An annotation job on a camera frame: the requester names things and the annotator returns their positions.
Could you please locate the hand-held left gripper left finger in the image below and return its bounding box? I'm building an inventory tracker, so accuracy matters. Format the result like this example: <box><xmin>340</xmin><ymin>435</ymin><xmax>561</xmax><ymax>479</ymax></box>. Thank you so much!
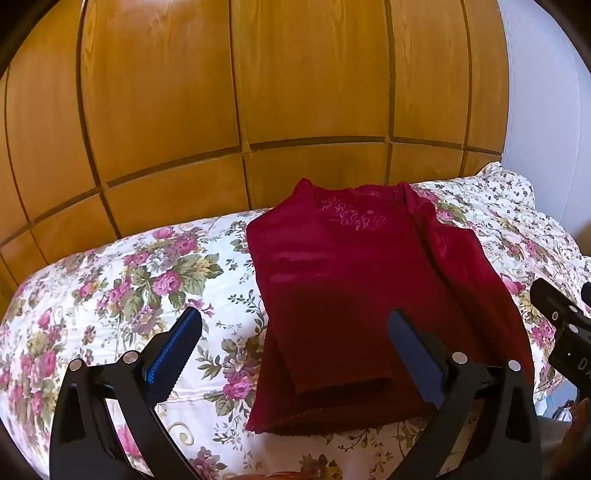
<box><xmin>49</xmin><ymin>307</ymin><xmax>203</xmax><ymax>480</ymax></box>

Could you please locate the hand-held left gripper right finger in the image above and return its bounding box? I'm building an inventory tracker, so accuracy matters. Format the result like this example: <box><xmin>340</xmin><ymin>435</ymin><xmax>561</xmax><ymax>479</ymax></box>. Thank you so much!
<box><xmin>388</xmin><ymin>308</ymin><xmax>542</xmax><ymax>480</ymax></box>

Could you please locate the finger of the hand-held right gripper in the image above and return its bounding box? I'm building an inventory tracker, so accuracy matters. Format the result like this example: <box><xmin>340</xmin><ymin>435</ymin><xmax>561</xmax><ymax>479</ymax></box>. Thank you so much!
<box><xmin>529</xmin><ymin>276</ymin><xmax>591</xmax><ymax>334</ymax></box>

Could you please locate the red knit sweater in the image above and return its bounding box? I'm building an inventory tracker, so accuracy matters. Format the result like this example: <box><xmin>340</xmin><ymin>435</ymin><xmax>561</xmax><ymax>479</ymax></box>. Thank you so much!
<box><xmin>245</xmin><ymin>178</ymin><xmax>536</xmax><ymax>437</ymax></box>

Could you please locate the floral bedspread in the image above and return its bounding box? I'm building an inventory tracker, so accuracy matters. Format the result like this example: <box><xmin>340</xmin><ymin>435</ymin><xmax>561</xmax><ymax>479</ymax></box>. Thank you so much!
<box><xmin>0</xmin><ymin>161</ymin><xmax>591</xmax><ymax>480</ymax></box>

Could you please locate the wooden wardrobe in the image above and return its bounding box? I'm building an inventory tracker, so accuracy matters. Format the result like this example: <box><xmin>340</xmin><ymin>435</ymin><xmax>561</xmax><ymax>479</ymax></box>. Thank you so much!
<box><xmin>0</xmin><ymin>0</ymin><xmax>513</xmax><ymax>296</ymax></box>

